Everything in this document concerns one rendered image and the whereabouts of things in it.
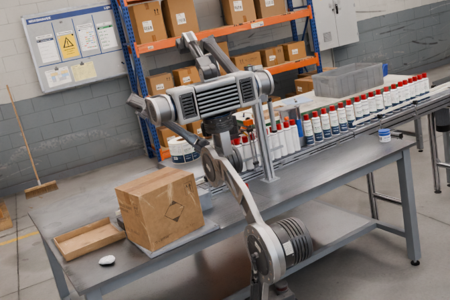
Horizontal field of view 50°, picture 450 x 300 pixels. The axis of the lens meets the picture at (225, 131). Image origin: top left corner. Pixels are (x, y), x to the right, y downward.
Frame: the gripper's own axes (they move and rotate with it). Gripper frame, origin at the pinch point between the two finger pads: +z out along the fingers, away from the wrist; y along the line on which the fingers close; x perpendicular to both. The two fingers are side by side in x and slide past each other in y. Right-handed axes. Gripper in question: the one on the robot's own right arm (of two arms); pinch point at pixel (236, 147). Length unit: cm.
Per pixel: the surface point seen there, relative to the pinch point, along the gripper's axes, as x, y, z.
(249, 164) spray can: 9.0, -1.2, 9.5
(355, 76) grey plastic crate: -100, -199, 3
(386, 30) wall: -381, -560, 6
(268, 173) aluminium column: 23.2, -4.1, 13.6
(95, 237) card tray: 6, 95, 19
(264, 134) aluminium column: 22.1, -6.6, -8.9
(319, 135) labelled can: 8, -57, 8
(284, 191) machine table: 43.2, 0.0, 18.1
